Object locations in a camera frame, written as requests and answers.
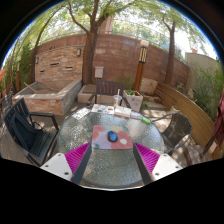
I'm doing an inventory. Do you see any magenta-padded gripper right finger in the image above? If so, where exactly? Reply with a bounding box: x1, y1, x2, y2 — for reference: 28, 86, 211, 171
132, 142, 184, 186

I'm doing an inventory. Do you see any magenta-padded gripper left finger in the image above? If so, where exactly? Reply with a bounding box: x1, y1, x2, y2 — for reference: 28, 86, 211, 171
39, 142, 93, 185

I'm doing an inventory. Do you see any blue computer mouse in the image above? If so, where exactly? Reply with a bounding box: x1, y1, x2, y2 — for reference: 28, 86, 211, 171
107, 130, 119, 143

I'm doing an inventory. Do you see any floral mouse pad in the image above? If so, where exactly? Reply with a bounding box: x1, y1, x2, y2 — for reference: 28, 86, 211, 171
91, 124, 134, 151

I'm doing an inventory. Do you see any green marker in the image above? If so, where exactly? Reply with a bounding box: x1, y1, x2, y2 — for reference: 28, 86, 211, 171
140, 116, 152, 125

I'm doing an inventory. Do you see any brown wicker chair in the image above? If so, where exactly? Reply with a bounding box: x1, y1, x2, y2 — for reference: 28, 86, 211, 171
151, 112, 193, 158

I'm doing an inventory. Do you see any black slatted patio chair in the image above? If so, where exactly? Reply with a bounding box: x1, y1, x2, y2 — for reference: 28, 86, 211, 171
3, 97, 60, 167

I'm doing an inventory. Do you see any thin pale book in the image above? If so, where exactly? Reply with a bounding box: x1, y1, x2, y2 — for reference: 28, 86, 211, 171
129, 111, 144, 120

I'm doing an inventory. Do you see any white book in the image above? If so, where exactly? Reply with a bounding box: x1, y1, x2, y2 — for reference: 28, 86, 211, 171
113, 105, 132, 118

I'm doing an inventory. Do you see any colourful picture booklet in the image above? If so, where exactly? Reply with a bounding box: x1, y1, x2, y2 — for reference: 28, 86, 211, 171
90, 103, 116, 115

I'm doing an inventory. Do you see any black bag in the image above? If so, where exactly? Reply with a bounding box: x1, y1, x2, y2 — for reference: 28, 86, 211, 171
13, 113, 44, 148

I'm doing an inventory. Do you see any white planter box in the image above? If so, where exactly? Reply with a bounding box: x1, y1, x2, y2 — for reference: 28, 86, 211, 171
123, 89, 144, 113

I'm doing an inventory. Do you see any curved wooden bench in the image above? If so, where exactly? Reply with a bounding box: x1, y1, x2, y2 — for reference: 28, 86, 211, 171
153, 81, 216, 149

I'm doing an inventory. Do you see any stone raised bed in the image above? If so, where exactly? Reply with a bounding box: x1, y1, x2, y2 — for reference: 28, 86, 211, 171
12, 78, 83, 117

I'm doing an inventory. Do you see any concrete tree planter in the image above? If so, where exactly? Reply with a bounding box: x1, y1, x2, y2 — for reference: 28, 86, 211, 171
77, 83, 99, 104

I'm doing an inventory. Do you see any beige stone block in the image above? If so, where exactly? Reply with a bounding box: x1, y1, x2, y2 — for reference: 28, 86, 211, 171
139, 77, 159, 97

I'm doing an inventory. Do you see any dark slatted armchair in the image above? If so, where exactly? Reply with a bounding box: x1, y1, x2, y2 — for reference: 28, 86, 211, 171
86, 79, 132, 108

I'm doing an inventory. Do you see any thick forked tree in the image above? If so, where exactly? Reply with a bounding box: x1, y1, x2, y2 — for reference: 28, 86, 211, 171
66, 0, 114, 86

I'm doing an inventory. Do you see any slim straight tree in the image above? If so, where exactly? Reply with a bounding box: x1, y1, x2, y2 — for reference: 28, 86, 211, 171
161, 16, 177, 86

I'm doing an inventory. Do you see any slim leaning tree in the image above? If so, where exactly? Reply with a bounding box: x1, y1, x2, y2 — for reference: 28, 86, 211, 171
28, 13, 54, 84

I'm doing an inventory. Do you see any beige wall box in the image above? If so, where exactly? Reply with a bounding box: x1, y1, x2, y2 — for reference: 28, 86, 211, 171
94, 66, 105, 79

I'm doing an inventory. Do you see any wooden lamp post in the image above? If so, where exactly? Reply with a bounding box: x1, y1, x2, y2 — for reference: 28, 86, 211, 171
132, 39, 150, 93

